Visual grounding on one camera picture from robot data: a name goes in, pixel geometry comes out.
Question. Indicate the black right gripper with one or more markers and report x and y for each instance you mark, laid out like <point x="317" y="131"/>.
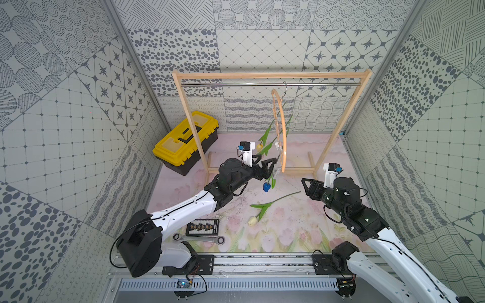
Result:
<point x="316" y="188"/>

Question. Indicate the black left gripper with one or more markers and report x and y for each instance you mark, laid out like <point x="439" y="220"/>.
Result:
<point x="259" y="170"/>

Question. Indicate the yellow tulip flower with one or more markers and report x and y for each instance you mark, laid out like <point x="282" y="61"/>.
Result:
<point x="264" y="138"/>

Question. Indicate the cream white tulip flower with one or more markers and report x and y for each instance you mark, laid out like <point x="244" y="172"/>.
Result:
<point x="263" y="208"/>

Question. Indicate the beige wavy clothes hanger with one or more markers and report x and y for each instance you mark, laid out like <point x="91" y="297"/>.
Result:
<point x="280" y="128"/>

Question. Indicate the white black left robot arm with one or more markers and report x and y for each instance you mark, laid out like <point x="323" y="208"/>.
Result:
<point x="142" y="246"/>

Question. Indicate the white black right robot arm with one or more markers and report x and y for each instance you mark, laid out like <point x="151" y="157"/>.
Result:
<point x="412" y="282"/>

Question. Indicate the floral pink table mat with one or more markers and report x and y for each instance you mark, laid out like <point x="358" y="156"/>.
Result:
<point x="292" y="224"/>

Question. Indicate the silver ratchet wrench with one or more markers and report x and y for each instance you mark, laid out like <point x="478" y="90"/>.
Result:
<point x="219" y="240"/>

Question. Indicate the yellow black toolbox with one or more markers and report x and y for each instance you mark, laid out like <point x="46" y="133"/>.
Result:
<point x="178" y="150"/>

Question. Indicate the black bit set case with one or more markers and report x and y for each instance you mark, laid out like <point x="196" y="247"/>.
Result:
<point x="206" y="227"/>

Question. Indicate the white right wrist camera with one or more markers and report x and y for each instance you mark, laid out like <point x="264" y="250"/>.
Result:
<point x="332" y="170"/>

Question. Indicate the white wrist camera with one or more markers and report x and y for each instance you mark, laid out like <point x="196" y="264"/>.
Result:
<point x="245" y="152"/>
<point x="332" y="170"/>

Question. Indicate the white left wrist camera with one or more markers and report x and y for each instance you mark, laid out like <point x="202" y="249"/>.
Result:
<point x="245" y="152"/>

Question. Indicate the aluminium rail base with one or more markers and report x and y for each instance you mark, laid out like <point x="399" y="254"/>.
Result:
<point x="239" y="272"/>

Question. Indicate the wooden clothes rack frame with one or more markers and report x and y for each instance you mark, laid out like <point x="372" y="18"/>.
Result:
<point x="256" y="115"/>

